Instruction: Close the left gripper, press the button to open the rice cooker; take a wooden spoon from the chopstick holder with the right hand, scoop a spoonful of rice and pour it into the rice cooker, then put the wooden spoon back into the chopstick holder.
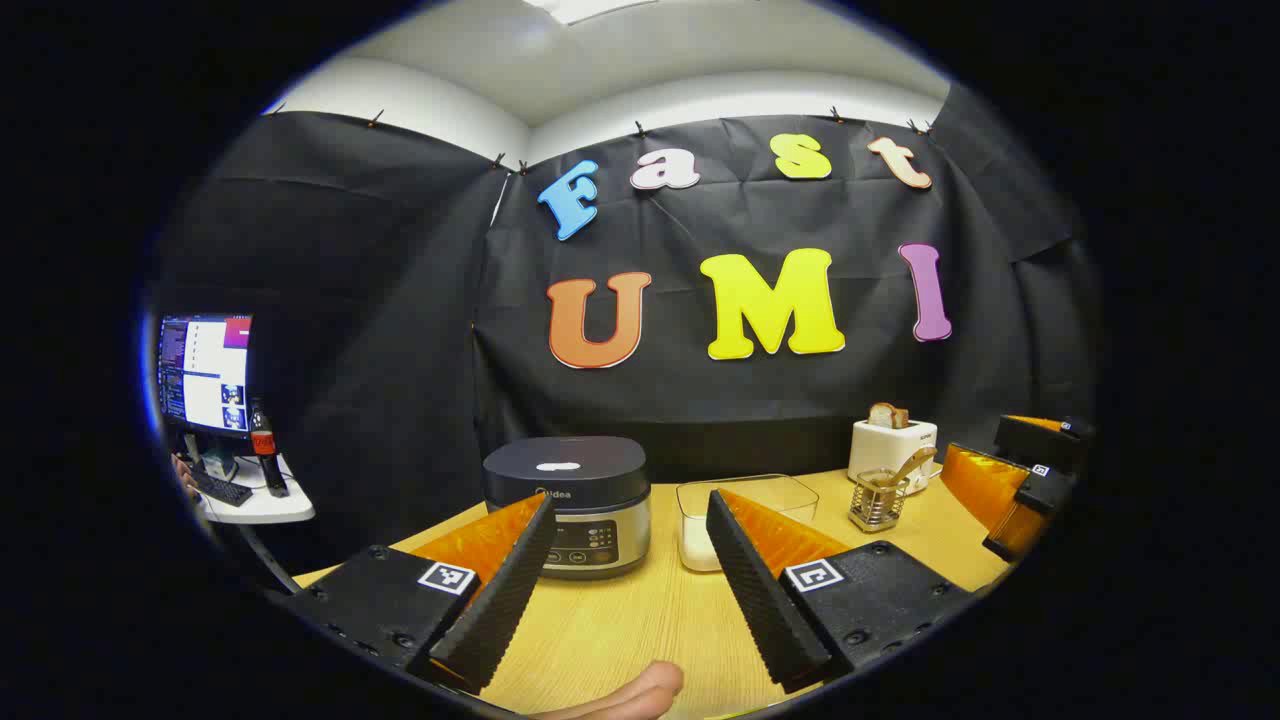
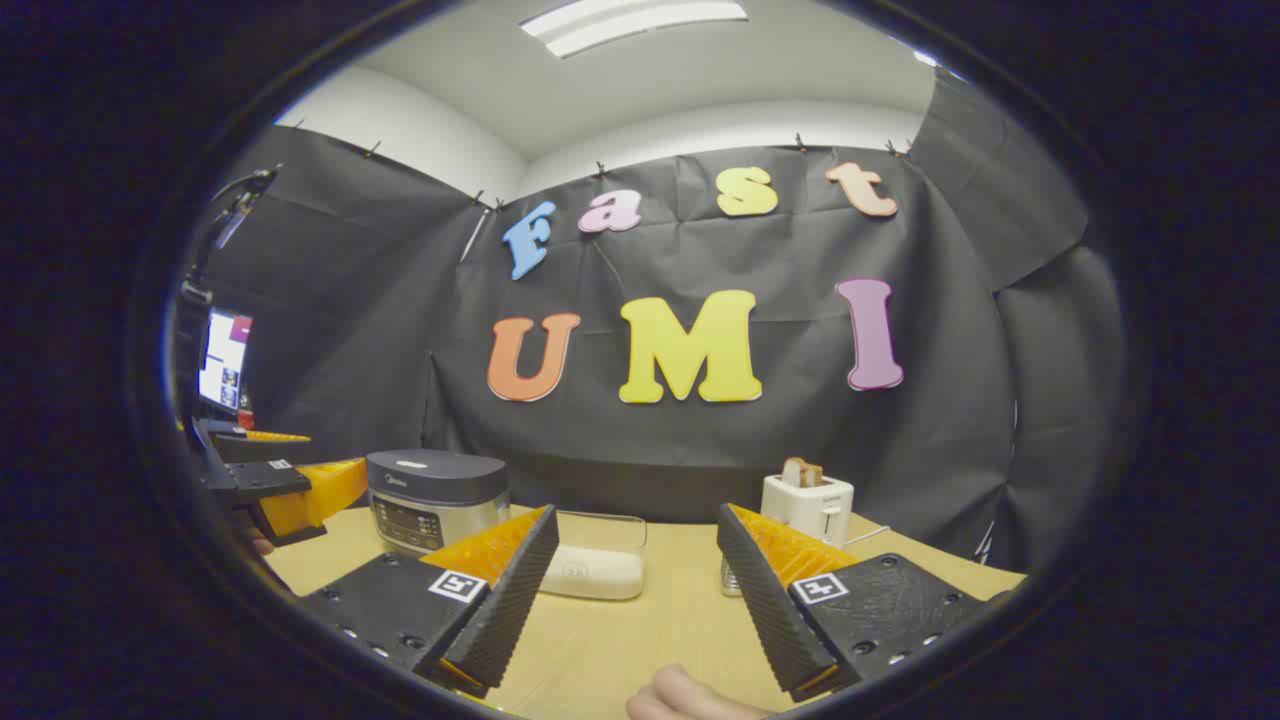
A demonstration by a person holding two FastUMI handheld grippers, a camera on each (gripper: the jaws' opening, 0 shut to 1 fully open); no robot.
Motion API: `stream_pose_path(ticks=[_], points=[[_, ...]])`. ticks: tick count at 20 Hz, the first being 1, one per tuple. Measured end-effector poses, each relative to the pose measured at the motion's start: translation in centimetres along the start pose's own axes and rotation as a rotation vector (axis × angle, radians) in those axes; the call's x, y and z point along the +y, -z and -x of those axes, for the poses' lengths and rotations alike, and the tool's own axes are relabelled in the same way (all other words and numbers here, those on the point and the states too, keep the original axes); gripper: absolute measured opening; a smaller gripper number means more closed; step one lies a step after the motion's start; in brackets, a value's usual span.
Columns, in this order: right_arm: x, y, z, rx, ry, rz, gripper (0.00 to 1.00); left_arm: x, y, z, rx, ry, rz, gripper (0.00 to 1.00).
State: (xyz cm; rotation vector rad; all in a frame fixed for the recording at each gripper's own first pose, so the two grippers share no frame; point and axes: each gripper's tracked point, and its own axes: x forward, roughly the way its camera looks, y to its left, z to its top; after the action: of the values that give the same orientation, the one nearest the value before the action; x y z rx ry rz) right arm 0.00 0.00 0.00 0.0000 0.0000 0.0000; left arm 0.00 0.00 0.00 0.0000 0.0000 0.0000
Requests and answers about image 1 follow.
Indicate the black and silver rice cooker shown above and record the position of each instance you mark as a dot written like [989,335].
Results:
[580,480]

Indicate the dark bottle with red label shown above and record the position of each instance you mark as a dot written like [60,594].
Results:
[268,455]

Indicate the clear glass container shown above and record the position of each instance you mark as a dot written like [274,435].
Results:
[690,505]

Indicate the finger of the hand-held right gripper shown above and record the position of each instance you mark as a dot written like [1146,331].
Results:
[1030,440]
[1040,490]

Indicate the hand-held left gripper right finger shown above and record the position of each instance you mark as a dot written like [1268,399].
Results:
[760,600]

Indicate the white toaster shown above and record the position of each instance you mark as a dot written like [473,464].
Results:
[885,447]

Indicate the brown toast slice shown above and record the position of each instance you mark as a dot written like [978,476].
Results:
[901,418]

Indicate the wooden spoon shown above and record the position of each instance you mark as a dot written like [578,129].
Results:
[915,462]

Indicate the white rice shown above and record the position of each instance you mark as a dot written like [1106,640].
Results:
[695,552]

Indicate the small white side table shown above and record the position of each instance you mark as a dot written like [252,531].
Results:
[265,510]

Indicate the black keyboard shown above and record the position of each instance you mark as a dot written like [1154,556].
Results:
[222,490]

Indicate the white bread slice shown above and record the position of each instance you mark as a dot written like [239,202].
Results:
[880,415]

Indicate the computer monitor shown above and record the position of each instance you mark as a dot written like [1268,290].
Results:
[205,375]

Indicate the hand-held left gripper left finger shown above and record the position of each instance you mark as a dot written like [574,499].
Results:
[505,600]

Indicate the black backdrop cloth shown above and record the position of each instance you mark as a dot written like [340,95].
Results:
[400,350]

